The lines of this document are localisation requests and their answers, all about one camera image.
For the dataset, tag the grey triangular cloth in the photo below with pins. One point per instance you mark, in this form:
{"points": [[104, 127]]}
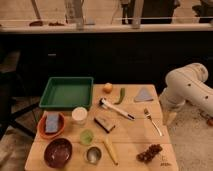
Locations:
{"points": [[143, 95]]}

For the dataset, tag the purple grape bunch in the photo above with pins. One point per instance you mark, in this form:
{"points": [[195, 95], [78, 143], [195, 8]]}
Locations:
{"points": [[148, 155]]}

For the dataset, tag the white black brush tool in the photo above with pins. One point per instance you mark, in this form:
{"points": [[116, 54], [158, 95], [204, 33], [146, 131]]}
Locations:
{"points": [[106, 104]]}

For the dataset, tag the wooden felt eraser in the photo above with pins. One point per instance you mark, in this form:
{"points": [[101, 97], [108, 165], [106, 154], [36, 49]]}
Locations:
{"points": [[104, 123]]}

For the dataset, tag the orange bowl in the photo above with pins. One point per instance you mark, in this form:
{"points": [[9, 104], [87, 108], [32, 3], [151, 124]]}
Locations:
{"points": [[41, 126]]}

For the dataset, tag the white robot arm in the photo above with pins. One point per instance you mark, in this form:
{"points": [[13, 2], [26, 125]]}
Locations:
{"points": [[187, 84]]}

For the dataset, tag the white cup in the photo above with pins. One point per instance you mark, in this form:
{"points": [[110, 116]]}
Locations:
{"points": [[79, 115]]}

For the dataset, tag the green chili pepper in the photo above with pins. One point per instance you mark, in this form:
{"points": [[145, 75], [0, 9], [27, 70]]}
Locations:
{"points": [[121, 97]]}

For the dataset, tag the blue sponge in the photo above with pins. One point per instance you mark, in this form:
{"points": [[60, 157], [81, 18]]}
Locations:
{"points": [[51, 123]]}

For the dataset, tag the small metal cup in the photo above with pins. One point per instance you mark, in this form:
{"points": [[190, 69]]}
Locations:
{"points": [[93, 155]]}

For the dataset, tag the silver fork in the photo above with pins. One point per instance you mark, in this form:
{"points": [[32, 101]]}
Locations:
{"points": [[148, 116]]}

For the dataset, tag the small yellow fruit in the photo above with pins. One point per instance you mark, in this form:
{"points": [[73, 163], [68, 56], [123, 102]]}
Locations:
{"points": [[107, 88]]}

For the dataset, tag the green plastic tray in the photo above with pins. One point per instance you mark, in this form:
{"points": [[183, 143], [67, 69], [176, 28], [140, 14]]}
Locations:
{"points": [[67, 93]]}

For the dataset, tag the purple bowl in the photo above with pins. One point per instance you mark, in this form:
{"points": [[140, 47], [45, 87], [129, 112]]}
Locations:
{"points": [[58, 152]]}

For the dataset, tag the green plastic cup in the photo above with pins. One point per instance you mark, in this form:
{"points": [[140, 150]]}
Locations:
{"points": [[86, 137]]}

